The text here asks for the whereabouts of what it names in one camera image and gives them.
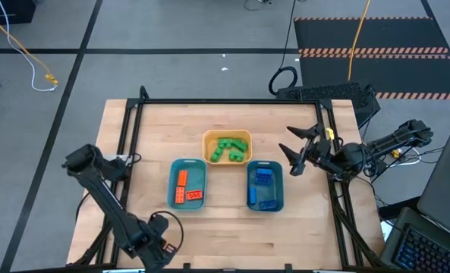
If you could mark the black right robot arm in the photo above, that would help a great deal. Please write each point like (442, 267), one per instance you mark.
(384, 146)

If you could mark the grey computer monitor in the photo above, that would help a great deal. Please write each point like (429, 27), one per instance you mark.
(444, 182)

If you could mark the blue-grey plastic bin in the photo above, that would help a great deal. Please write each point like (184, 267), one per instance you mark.
(277, 189)

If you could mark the black hazard-striped floor mat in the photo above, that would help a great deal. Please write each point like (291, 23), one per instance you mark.
(399, 72)

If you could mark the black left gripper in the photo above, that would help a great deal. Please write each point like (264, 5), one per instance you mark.
(158, 258)

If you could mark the black box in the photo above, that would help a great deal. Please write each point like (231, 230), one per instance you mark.
(4, 11)

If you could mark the yellow plastic bin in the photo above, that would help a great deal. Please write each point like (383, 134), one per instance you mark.
(208, 144)

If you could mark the blue toy building block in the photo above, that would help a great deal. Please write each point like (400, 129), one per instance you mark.
(268, 204)
(252, 195)
(263, 176)

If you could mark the black computer keyboard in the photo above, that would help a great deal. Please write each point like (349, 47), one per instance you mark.
(425, 254)

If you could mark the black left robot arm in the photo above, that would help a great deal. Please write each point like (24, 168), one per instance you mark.
(111, 204)

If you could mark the green toy building block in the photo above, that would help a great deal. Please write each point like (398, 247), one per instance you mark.
(236, 155)
(217, 154)
(226, 143)
(241, 146)

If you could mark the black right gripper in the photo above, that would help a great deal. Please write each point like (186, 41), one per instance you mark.
(321, 153)

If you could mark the yellow tag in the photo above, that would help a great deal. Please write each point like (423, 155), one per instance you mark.
(329, 133)

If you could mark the teal plastic bin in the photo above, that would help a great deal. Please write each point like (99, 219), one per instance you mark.
(196, 178)

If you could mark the orange toy building block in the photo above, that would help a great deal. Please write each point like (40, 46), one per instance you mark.
(182, 177)
(194, 195)
(180, 195)

